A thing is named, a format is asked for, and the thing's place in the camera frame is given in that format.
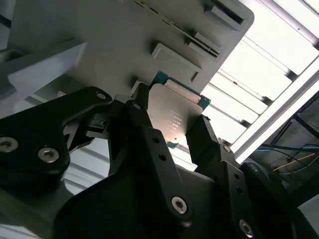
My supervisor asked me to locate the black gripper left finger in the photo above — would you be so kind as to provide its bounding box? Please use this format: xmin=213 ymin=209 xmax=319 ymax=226
xmin=0 ymin=83 xmax=197 ymax=223

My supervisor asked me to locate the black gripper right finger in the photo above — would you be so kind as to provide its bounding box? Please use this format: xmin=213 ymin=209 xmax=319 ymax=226
xmin=186 ymin=115 xmax=303 ymax=239

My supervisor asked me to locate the silver CPU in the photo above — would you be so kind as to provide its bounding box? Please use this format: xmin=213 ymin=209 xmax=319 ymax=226
xmin=146 ymin=71 xmax=212 ymax=150

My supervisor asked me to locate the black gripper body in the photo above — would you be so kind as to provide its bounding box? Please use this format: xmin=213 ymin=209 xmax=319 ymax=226
xmin=53 ymin=170 xmax=235 ymax=239

